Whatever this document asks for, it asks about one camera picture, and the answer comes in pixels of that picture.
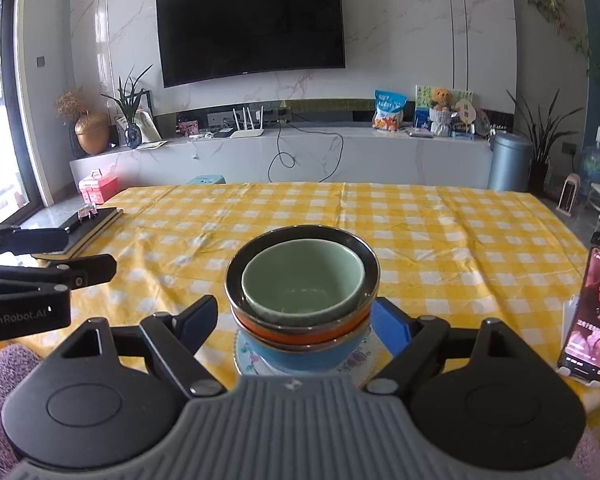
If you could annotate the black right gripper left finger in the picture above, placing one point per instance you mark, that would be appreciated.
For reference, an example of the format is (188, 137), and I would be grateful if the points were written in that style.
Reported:
(109, 393)

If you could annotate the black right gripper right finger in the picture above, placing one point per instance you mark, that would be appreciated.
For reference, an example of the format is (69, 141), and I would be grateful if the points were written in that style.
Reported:
(481, 395)

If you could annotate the white fruity painted plate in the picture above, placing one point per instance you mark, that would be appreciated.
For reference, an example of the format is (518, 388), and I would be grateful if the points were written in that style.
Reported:
(359, 365)

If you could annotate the stainless steel bowl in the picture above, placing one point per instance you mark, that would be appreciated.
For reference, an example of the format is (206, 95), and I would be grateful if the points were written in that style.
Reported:
(295, 337)

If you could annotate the green ceramic bowl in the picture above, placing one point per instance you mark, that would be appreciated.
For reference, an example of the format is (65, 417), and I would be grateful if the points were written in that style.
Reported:
(303, 282)

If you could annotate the black book stack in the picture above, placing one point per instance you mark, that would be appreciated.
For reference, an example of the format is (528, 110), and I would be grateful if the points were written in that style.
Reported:
(82, 227)

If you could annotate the smartphone on stand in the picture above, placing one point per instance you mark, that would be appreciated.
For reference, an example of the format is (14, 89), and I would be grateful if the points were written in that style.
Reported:
(579, 358)

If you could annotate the red pink box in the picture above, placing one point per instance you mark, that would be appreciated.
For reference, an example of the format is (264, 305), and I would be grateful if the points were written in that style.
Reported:
(98, 187)

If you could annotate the yellow checkered tablecloth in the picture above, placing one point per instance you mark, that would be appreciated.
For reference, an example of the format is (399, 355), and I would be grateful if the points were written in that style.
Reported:
(460, 255)

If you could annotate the golden round vase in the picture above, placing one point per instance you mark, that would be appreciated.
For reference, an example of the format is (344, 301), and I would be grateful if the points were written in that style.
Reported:
(92, 131)

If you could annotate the pink small stool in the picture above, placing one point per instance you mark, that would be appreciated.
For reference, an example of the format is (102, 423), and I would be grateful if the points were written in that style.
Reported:
(569, 195)

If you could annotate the teal plastic stool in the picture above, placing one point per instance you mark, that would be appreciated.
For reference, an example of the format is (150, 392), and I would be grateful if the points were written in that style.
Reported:
(207, 179)

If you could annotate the green plant in blue vase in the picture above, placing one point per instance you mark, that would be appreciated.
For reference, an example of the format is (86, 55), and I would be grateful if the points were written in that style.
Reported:
(129, 94)

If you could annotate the grey cylindrical trash can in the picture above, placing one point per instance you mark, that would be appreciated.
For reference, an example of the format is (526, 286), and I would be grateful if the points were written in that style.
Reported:
(511, 162)

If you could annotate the white marble tv console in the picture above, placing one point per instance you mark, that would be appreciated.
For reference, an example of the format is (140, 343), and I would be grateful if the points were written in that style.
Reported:
(301, 153)

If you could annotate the blue water jug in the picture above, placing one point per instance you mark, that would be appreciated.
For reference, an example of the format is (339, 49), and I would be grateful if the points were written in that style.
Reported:
(590, 165)

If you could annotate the tall floor plant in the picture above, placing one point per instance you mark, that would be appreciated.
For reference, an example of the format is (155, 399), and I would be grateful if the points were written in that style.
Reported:
(543, 128)

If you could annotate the white wifi router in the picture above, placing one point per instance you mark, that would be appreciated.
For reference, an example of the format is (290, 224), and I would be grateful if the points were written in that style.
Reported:
(246, 123)

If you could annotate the brown teddy bear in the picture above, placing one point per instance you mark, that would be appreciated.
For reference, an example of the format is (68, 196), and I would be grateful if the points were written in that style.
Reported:
(440, 99)

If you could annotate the blue orange snack bag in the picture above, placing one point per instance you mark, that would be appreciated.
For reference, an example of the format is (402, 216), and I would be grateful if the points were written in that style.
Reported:
(389, 108)

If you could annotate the black television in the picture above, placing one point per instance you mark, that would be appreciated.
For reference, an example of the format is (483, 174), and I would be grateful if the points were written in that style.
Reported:
(208, 39)

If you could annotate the hanging ivy plant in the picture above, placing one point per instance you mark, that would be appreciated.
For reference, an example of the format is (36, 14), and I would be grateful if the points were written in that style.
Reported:
(555, 12)

